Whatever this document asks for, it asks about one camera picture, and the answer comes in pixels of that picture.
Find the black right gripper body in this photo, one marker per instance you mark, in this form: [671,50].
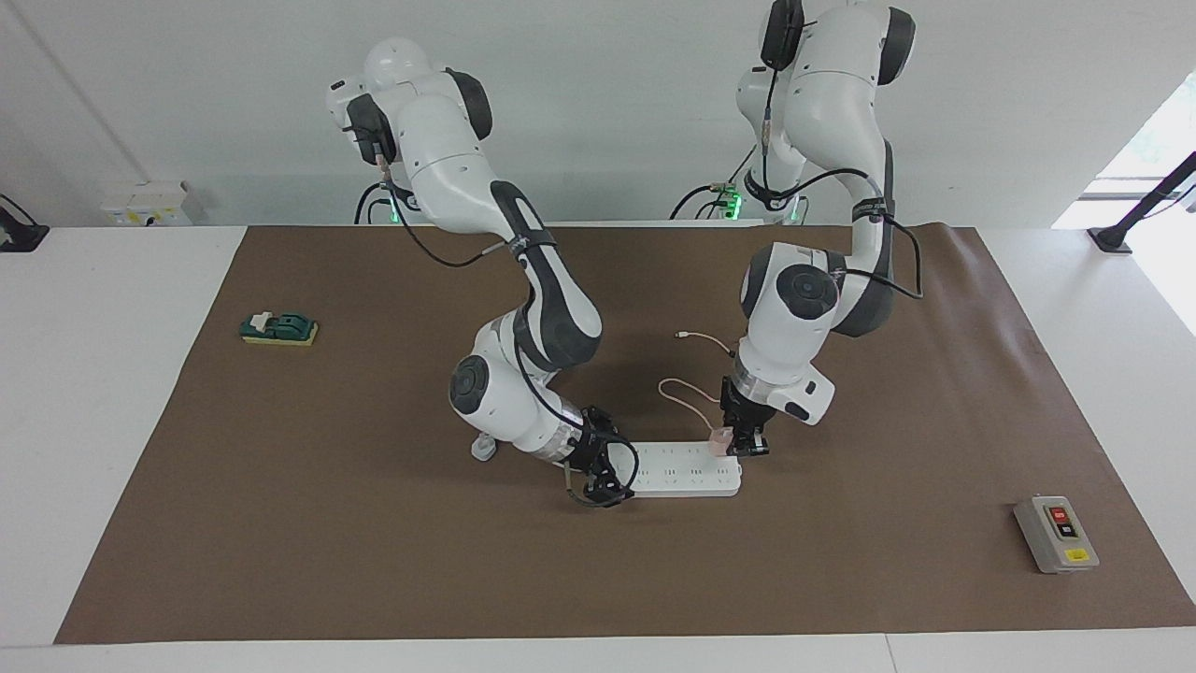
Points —
[596,444]

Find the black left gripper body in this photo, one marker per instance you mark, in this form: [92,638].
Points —
[752,413]

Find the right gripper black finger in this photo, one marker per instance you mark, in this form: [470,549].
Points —
[604,490]
[632,467]

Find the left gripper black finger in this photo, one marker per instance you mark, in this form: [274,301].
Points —
[729,417]
[756,441]

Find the pink charger adapter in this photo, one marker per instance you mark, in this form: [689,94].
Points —
[718,444]

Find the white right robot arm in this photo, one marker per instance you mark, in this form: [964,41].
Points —
[505,393]

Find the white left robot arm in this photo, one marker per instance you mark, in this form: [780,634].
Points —
[794,327]

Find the brown table mat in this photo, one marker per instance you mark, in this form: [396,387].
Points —
[374,561]

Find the grey push button box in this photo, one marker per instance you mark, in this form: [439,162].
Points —
[1051,542]

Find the black slanted stand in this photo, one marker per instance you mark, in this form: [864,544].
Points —
[1112,238]

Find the black table clamp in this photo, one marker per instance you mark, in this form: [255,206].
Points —
[19,238]

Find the green knife switch yellow base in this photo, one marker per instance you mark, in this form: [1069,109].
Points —
[285,327]

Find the white wall socket box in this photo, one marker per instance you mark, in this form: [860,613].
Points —
[145,201]

